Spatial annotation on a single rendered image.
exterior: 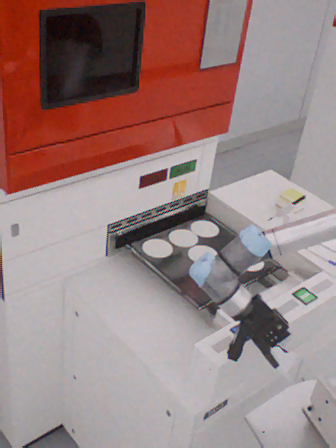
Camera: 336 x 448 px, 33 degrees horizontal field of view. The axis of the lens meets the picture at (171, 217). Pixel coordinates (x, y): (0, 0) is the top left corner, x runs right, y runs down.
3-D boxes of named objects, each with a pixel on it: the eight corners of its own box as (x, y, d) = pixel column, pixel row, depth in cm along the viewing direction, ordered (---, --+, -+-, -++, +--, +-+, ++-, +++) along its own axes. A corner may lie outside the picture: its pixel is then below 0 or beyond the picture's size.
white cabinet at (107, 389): (60, 437, 228) (62, 281, 183) (230, 338, 284) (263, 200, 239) (162, 575, 190) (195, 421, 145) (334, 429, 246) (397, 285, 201)
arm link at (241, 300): (217, 310, 133) (218, 297, 141) (230, 324, 134) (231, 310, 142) (240, 290, 132) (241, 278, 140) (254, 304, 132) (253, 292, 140)
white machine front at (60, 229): (1, 298, 172) (-7, 184, 150) (198, 220, 220) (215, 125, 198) (6, 304, 170) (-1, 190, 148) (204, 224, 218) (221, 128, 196)
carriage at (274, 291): (211, 325, 168) (213, 318, 167) (290, 282, 190) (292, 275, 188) (230, 342, 164) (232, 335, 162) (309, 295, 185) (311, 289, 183)
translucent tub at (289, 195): (274, 208, 206) (278, 192, 202) (287, 202, 210) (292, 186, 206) (290, 218, 201) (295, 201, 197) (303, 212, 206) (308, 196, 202)
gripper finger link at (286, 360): (307, 372, 128) (283, 338, 132) (287, 387, 129) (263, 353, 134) (311, 372, 130) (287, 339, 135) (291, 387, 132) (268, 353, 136)
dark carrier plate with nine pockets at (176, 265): (130, 245, 189) (130, 244, 189) (205, 216, 209) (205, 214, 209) (199, 305, 169) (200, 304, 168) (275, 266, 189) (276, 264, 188)
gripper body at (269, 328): (293, 337, 133) (257, 300, 132) (265, 359, 135) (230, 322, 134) (290, 323, 140) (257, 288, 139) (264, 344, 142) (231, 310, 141)
